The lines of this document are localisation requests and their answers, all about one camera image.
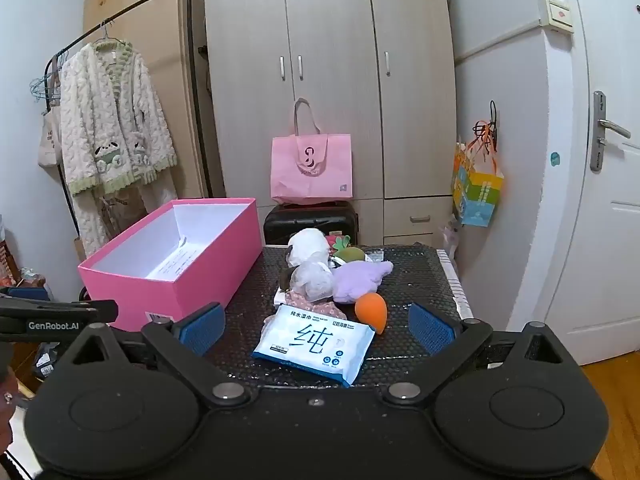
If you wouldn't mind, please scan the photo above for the cream green fleece pajamas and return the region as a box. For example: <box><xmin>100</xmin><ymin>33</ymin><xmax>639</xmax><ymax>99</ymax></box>
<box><xmin>58</xmin><ymin>40</ymin><xmax>179</xmax><ymax>257</ymax></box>

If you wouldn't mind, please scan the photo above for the beige canvas bag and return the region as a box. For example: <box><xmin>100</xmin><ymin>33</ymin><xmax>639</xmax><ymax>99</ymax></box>
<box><xmin>37</xmin><ymin>102</ymin><xmax>64</xmax><ymax>169</ymax></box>

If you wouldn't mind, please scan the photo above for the blue wire hanger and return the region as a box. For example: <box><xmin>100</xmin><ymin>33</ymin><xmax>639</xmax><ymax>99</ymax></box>
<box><xmin>29</xmin><ymin>50</ymin><xmax>64</xmax><ymax>101</ymax></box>

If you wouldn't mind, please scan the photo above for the colourful paper gift bag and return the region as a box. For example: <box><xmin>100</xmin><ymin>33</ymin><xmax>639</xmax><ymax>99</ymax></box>
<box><xmin>452</xmin><ymin>120</ymin><xmax>505</xmax><ymax>229</ymax></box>

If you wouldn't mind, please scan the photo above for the pink tote bag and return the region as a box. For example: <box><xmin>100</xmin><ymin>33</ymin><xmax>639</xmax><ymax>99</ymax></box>
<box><xmin>270</xmin><ymin>97</ymin><xmax>354</xmax><ymax>206</ymax></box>

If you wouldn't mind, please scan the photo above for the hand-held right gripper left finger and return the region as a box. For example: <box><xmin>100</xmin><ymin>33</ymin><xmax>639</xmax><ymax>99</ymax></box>
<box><xmin>57</xmin><ymin>302</ymin><xmax>251</xmax><ymax>408</ymax></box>

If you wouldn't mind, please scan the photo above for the pink cardboard box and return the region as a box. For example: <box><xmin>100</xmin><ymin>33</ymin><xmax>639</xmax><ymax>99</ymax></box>
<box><xmin>77</xmin><ymin>197</ymin><xmax>264</xmax><ymax>333</ymax></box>

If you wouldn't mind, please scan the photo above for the grey plush in plastic bag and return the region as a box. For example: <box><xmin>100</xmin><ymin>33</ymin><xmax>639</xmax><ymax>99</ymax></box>
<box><xmin>279</xmin><ymin>257</ymin><xmax>336</xmax><ymax>304</ymax></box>

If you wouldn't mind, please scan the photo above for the person's left hand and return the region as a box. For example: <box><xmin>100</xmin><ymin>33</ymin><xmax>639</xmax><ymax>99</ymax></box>
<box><xmin>0</xmin><ymin>346</ymin><xmax>21</xmax><ymax>456</ymax></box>

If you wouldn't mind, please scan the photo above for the white plastic pack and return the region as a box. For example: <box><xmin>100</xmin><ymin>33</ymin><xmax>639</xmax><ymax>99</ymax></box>
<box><xmin>439</xmin><ymin>214</ymin><xmax>461</xmax><ymax>257</ymax></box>

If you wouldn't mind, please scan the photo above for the black suitcase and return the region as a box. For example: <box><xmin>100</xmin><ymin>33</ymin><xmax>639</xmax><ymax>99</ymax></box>
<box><xmin>263</xmin><ymin>200</ymin><xmax>360</xmax><ymax>249</ymax></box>

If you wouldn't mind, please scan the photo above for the beige light switch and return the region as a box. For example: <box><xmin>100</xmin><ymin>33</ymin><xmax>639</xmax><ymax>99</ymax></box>
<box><xmin>537</xmin><ymin>0</ymin><xmax>575</xmax><ymax>35</ymax></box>

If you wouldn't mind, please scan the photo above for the metal door handle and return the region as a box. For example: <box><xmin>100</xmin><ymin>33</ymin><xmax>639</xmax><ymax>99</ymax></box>
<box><xmin>589</xmin><ymin>91</ymin><xmax>632</xmax><ymax>172</ymax></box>

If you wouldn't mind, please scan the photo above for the purple plush toy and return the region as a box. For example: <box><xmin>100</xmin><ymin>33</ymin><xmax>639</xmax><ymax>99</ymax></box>
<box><xmin>331</xmin><ymin>260</ymin><xmax>394</xmax><ymax>305</ymax></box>

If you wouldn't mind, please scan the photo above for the light wooden board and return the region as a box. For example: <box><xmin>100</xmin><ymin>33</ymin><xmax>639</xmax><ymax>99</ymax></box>
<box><xmin>82</xmin><ymin>0</ymin><xmax>212</xmax><ymax>201</ymax></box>

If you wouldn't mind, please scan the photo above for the floral cloth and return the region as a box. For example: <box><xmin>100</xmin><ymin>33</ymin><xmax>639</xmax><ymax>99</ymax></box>
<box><xmin>261</xmin><ymin>290</ymin><xmax>359</xmax><ymax>332</ymax></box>

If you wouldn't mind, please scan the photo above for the white paper sheet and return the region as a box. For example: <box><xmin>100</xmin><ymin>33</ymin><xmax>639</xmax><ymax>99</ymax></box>
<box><xmin>145</xmin><ymin>246</ymin><xmax>202</xmax><ymax>281</ymax></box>

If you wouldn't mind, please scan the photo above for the orange makeup sponge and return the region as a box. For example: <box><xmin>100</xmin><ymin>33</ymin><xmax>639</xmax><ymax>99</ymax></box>
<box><xmin>354</xmin><ymin>292</ymin><xmax>388</xmax><ymax>336</ymax></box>

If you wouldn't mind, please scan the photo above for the black clothes rack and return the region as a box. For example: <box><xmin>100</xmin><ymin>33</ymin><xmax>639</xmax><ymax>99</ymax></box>
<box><xmin>44</xmin><ymin>0</ymin><xmax>212</xmax><ymax>243</ymax></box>

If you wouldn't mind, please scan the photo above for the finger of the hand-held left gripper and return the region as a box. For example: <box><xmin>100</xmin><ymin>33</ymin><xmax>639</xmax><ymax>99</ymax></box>
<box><xmin>0</xmin><ymin>286</ymin><xmax>52</xmax><ymax>302</ymax></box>

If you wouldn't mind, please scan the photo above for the white door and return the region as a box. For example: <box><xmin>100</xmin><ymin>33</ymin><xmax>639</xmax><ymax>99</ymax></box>
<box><xmin>529</xmin><ymin>0</ymin><xmax>640</xmax><ymax>367</ymax></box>

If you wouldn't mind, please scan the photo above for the blue white wet wipes pack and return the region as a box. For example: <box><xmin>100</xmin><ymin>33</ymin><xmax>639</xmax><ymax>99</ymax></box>
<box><xmin>251</xmin><ymin>304</ymin><xmax>377</xmax><ymax>388</ymax></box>

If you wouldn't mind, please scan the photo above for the olive green plush toy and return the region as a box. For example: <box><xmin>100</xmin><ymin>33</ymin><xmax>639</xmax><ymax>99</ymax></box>
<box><xmin>332</xmin><ymin>243</ymin><xmax>369</xmax><ymax>266</ymax></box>

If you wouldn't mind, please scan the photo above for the beige wooden wardrobe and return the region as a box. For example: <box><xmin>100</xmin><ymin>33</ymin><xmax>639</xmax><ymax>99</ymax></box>
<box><xmin>199</xmin><ymin>0</ymin><xmax>459</xmax><ymax>251</ymax></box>

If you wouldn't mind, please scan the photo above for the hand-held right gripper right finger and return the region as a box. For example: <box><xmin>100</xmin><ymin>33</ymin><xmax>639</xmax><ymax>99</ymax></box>
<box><xmin>382</xmin><ymin>302</ymin><xmax>573</xmax><ymax>408</ymax></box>

